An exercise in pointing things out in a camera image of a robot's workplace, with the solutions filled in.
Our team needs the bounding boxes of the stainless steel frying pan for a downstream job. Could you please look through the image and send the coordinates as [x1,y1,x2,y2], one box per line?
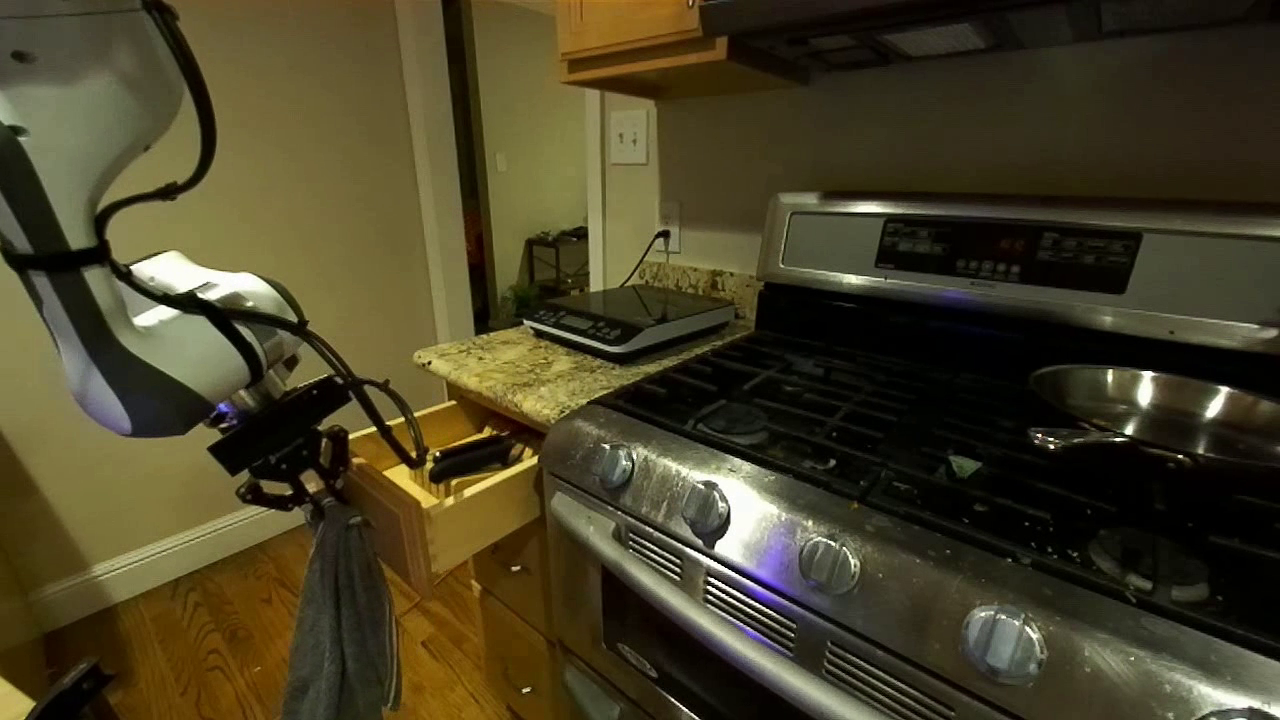
[1029,365,1280,469]

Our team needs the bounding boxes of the white door frame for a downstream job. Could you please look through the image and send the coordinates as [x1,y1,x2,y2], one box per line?
[394,0,475,339]

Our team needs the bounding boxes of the black utensils in drawer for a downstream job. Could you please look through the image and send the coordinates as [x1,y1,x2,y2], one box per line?
[429,437,515,486]

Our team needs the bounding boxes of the wooden lower cabinet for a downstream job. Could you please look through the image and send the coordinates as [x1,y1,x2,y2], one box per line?
[454,524,555,720]

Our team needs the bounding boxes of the white baseboard trim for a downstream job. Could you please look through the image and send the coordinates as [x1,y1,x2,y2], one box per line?
[16,508,305,634]

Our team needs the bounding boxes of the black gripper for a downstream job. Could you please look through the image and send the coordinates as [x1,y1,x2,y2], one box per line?
[213,375,352,513]

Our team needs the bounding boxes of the black range hood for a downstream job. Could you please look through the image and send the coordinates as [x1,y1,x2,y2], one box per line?
[699,0,1280,86]

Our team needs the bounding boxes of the grey striped cloth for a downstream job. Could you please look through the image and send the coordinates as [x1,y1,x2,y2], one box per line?
[280,503,398,720]

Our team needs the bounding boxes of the granite countertop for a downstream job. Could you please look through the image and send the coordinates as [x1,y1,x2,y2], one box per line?
[412,326,748,427]

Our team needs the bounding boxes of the stainless steel gas stove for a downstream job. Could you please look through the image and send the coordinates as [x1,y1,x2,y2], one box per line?
[544,194,1280,720]

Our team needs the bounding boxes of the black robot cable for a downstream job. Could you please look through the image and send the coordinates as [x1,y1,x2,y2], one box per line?
[0,0,430,472]

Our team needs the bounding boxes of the white light switch plate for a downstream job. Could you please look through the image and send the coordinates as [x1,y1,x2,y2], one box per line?
[603,109,649,168]

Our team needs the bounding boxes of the wooden cabinet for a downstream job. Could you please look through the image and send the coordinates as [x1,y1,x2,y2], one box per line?
[454,524,555,720]
[551,0,802,102]

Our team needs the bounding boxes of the dark wire basket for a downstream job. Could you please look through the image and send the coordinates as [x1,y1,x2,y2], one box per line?
[522,230,587,293]

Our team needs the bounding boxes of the wooden upper cabinet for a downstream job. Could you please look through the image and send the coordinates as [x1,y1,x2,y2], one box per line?
[551,0,802,102]

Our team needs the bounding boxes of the white wall outlet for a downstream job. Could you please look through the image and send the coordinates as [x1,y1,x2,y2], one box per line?
[654,219,682,255]

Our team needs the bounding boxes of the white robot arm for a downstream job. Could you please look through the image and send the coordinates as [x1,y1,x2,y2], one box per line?
[0,0,346,513]

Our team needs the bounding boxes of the wooden top drawer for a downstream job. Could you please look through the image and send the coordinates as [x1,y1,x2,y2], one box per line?
[345,427,538,591]

